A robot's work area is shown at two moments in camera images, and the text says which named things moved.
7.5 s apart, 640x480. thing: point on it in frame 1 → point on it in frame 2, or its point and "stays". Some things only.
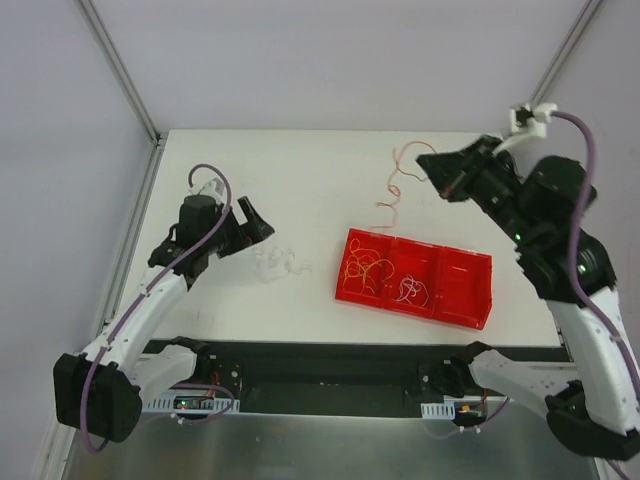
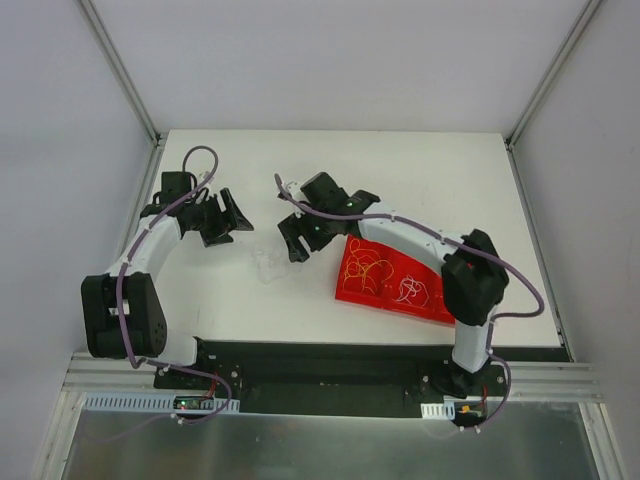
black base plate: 342,377 stays
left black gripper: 239,232 → 218,218
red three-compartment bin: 437,281 stays
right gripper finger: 448,186 → 297,251
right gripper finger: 462,159 → 291,228
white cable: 409,287 stays
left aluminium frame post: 119,72 stays
